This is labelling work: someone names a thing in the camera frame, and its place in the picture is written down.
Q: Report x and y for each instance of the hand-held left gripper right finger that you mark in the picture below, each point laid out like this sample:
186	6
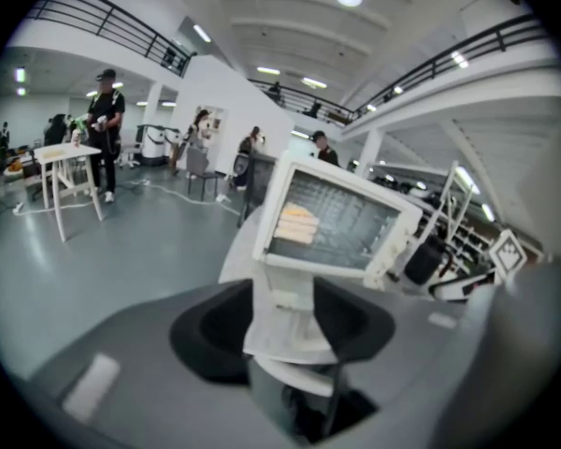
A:
411	358

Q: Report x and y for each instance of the grey dining chair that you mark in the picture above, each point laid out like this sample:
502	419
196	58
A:
201	166

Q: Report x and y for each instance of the white shelf rack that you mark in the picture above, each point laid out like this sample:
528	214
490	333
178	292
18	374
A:
449	194

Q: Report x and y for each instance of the white toaster oven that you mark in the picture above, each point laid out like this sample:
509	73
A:
285	176

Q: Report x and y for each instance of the sliced bread loaf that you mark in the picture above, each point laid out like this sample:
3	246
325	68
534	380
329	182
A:
297	225

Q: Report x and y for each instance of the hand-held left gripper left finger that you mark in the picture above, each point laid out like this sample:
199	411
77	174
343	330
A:
135	358

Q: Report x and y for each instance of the grey round chair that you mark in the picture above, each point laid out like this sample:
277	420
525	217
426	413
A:
299	377

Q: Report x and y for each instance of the white wooden table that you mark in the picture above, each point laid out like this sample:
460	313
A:
65	152

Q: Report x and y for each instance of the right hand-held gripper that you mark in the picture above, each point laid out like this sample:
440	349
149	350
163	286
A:
507	255

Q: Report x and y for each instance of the wooden block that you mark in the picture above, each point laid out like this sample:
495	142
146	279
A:
55	154

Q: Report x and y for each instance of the dark brown jug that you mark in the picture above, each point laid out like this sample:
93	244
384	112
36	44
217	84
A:
423	260

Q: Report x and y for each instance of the white machine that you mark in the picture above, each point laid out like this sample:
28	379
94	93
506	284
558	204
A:
154	143

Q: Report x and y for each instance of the black mezzanine railing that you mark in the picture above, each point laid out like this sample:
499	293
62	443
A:
112	21
425	68

